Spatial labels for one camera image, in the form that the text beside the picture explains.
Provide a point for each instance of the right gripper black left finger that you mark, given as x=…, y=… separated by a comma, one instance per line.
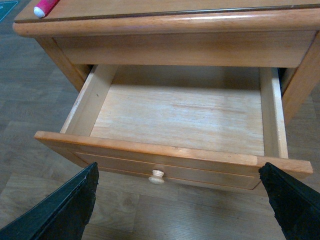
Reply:
x=63, y=215

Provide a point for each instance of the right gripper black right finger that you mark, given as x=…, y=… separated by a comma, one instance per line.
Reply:
x=296, y=206

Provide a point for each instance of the wooden drawer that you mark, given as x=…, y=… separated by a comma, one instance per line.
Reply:
x=206, y=126

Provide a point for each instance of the pink marker with white cap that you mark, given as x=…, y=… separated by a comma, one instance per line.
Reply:
x=44, y=7

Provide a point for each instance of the light wooden drawer knob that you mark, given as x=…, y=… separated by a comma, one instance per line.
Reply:
x=157, y=177

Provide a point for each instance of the wooden nightstand cabinet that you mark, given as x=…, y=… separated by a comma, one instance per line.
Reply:
x=78, y=34

